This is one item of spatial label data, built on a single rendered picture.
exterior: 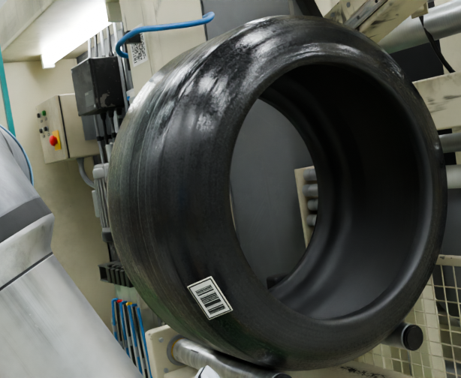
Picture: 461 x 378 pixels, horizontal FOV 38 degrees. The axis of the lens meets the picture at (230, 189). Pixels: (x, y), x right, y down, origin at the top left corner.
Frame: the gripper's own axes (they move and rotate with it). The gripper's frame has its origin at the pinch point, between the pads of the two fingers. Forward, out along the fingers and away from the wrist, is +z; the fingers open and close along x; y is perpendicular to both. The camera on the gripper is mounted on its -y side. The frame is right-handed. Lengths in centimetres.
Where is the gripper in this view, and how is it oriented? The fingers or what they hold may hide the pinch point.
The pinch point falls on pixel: (202, 373)
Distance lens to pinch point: 84.6
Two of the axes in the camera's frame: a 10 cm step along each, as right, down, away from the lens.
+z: -0.1, -6.3, 7.8
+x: 8.2, -4.5, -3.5
